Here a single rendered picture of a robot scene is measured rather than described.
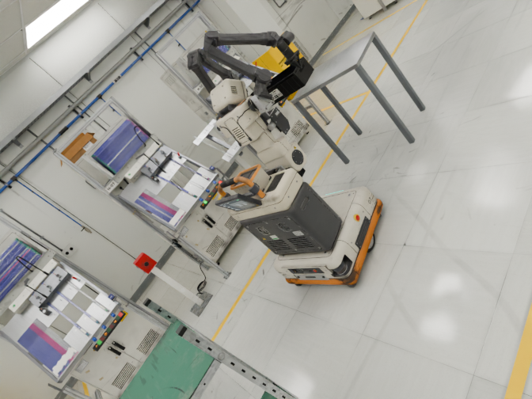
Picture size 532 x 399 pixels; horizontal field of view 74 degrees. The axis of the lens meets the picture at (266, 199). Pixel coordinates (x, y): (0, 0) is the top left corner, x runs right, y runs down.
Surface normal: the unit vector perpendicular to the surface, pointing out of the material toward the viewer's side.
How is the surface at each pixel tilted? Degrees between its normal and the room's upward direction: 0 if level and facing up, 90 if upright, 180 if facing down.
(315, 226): 90
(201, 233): 90
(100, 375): 90
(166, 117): 90
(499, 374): 0
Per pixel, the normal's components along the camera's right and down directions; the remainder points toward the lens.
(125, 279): 0.53, -0.04
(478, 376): -0.67, -0.64
